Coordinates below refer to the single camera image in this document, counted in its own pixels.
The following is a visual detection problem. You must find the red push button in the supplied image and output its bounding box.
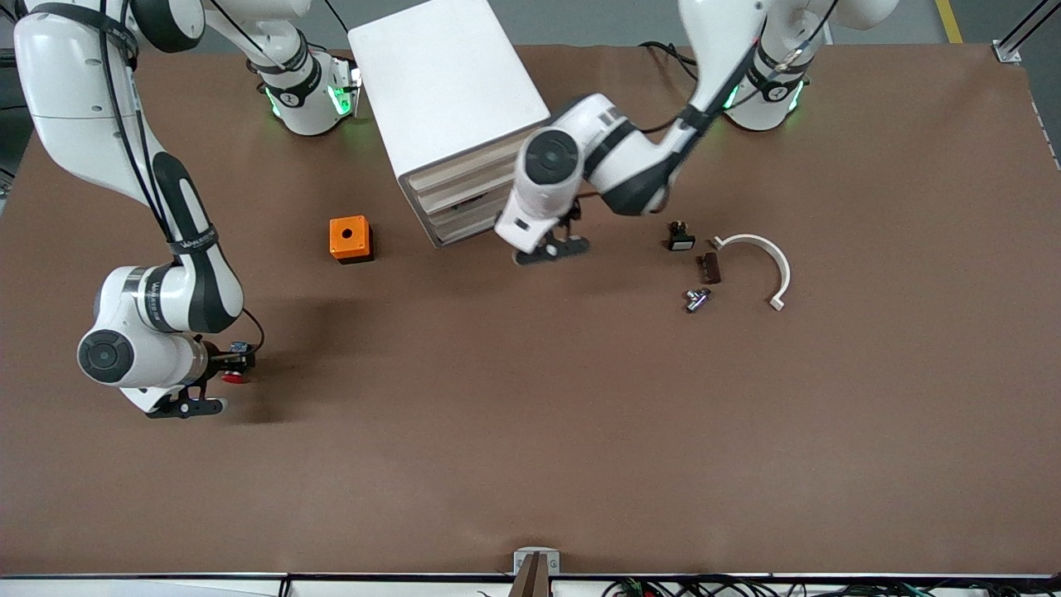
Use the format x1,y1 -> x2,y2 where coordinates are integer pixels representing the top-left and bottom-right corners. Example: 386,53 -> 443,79
220,340 -> 256,387

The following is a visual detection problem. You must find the grey metal bracket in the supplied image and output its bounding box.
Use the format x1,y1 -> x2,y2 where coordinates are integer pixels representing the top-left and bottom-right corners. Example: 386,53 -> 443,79
514,547 -> 561,576

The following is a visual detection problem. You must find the orange button enclosure box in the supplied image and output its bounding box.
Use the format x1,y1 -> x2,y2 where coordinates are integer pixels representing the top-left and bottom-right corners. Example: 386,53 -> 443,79
329,216 -> 374,265

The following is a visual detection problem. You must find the black left base cable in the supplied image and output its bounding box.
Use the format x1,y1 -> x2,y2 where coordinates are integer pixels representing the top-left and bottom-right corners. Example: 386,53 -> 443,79
640,40 -> 701,75

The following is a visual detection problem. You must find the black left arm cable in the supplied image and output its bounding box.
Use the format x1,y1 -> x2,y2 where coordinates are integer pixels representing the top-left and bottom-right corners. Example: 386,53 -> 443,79
634,0 -> 840,135

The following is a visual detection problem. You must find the dark vertical post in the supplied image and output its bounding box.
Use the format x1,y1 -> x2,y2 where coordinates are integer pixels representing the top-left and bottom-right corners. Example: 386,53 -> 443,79
507,554 -> 550,597

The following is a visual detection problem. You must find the black cable bundle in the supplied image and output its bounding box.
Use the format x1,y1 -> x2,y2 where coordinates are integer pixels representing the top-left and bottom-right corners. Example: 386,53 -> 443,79
603,575 -> 1061,597

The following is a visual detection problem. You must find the white curved plastic bracket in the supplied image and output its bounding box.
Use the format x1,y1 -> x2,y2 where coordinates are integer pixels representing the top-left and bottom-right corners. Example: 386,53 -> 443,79
710,234 -> 792,312

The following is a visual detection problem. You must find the aluminium frame profile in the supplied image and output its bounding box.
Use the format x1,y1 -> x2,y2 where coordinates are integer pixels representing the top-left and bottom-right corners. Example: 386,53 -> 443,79
993,0 -> 1061,65

